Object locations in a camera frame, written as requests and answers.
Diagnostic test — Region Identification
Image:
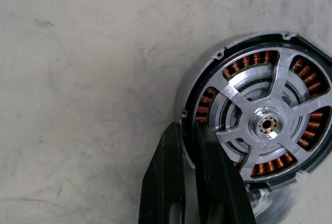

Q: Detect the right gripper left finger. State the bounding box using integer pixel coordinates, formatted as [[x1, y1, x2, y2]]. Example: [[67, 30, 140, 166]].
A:
[[139, 122, 186, 224]]

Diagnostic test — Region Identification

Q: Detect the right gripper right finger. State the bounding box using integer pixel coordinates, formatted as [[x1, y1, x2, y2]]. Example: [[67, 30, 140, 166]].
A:
[[193, 124, 256, 224]]

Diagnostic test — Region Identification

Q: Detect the motor housing with copper windings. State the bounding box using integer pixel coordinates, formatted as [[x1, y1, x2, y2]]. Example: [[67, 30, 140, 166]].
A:
[[178, 30, 332, 224]]

